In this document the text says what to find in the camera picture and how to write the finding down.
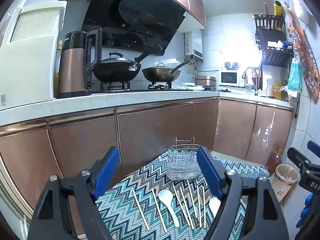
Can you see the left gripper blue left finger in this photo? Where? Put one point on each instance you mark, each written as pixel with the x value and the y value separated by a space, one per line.
pixel 103 171

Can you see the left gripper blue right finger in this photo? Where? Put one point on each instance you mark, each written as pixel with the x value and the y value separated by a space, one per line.
pixel 213 172

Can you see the wooden chopstick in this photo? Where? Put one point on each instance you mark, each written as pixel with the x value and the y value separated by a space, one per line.
pixel 192 199
pixel 186 208
pixel 181 206
pixel 159 212
pixel 140 210
pixel 204 207
pixel 199 207

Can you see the beige ceramic spoon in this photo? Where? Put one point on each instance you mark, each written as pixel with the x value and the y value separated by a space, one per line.
pixel 214 205

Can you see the white ceramic spoon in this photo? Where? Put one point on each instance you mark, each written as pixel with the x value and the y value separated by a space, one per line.
pixel 166 197

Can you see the blue gloved right hand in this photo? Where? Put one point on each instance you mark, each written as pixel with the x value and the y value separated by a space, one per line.
pixel 305 211

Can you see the beige trash bin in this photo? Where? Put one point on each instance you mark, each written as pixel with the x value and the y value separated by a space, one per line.
pixel 284 177

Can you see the cooking oil bottle on floor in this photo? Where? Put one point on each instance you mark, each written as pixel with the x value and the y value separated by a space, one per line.
pixel 274 160

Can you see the chevron patterned table mat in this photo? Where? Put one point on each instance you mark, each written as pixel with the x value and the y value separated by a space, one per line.
pixel 121 215

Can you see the gas stove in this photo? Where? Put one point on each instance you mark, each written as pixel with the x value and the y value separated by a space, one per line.
pixel 134 86

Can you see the copper rice cooker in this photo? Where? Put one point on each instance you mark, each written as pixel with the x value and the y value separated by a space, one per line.
pixel 209 81

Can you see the yellow detergent bottle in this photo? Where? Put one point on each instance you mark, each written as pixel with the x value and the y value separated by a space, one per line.
pixel 277 93

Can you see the white microwave oven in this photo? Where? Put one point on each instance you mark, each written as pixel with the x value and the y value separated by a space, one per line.
pixel 232 78

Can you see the teal hanging bag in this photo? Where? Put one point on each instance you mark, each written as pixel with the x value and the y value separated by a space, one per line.
pixel 295 76

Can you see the copper black thermos kettle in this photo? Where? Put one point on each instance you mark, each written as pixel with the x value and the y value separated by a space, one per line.
pixel 81 52

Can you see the black wok with lid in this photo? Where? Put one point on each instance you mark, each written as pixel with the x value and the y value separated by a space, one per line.
pixel 119 69

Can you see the bronze wok with lid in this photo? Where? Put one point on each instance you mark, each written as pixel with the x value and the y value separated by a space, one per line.
pixel 164 74

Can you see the white water heater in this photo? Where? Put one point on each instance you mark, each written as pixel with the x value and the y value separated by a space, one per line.
pixel 193 45

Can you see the brown patterned apron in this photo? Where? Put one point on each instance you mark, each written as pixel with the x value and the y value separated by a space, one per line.
pixel 302 48

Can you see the black dish rack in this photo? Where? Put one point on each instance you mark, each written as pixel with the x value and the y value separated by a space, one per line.
pixel 271 40

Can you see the white refrigerator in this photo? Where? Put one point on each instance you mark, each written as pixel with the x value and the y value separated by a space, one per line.
pixel 28 54

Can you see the black range hood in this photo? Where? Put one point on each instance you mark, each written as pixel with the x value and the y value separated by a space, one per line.
pixel 135 25

